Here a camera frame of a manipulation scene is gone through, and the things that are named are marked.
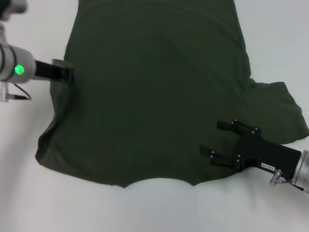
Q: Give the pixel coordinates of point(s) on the silver elbow connector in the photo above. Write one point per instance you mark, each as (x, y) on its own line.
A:
(276, 176)

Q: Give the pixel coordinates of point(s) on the dark green t-shirt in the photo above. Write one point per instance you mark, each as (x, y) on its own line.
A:
(154, 96)

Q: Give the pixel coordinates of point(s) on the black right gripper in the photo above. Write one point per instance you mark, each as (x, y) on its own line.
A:
(265, 154)

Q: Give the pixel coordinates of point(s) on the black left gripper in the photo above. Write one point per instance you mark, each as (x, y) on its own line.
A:
(46, 71)

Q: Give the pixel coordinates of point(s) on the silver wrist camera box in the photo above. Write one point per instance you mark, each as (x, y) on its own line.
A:
(4, 93)

